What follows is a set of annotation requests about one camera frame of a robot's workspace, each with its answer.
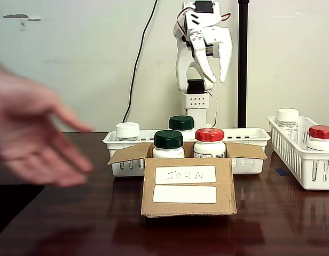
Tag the white plastic basket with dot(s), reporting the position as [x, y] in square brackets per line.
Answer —
[255, 136]
[287, 157]

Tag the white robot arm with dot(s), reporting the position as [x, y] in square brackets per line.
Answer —
[181, 66]

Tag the blue tape strip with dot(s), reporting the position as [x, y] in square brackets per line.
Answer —
[282, 172]

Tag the open cardboard box with labels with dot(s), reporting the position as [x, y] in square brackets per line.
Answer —
[148, 186]

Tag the green-capped bottle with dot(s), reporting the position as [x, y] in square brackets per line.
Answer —
[168, 138]
[181, 122]

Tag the black vertical pole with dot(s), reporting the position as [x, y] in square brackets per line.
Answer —
[242, 66]

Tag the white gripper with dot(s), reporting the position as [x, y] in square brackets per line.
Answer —
[216, 39]

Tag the person's bare hand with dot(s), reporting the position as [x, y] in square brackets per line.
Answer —
[25, 128]

